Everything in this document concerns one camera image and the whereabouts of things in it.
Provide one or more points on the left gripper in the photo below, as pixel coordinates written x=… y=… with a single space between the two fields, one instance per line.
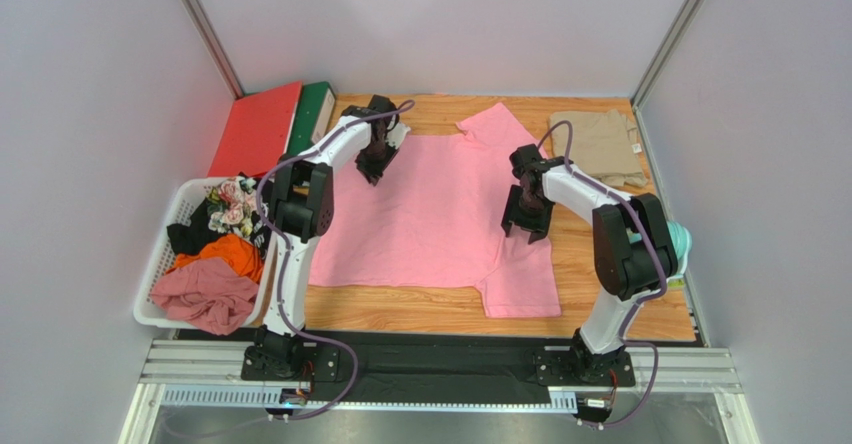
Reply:
x=374 y=171

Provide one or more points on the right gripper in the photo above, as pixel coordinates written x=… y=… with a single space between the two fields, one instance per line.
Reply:
x=527 y=216

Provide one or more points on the pink t-shirt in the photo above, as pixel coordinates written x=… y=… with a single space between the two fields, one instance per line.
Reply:
x=434 y=220

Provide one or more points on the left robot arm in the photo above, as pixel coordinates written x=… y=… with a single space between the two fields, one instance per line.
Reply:
x=300 y=211

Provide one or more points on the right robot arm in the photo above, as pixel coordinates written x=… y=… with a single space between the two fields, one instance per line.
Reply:
x=633 y=250

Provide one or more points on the green binder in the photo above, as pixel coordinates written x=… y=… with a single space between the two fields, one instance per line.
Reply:
x=313 y=114

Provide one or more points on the folded beige t-shirt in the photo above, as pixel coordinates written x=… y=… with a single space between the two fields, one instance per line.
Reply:
x=604 y=146

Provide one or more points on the red binder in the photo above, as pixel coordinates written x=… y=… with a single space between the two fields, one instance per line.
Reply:
x=256 y=133

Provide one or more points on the floral garment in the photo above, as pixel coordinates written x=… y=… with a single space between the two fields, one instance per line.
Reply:
x=232 y=208

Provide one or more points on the orange garment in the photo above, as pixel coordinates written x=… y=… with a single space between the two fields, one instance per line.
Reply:
x=243 y=257

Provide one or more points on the teal headphones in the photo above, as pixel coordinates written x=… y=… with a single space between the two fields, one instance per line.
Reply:
x=683 y=242

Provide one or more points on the green book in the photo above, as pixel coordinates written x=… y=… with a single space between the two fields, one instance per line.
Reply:
x=675 y=282

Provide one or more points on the black base mat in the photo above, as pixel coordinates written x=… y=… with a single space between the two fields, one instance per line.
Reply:
x=385 y=368

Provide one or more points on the dusty pink garment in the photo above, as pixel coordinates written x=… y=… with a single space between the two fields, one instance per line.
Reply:
x=207 y=294

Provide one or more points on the white laundry basket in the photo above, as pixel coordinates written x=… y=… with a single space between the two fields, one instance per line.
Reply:
x=187 y=198

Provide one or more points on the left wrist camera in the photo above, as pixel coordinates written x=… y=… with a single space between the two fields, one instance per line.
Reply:
x=396 y=134

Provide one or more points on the aluminium mounting rail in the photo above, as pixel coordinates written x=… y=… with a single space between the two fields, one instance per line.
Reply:
x=199 y=372

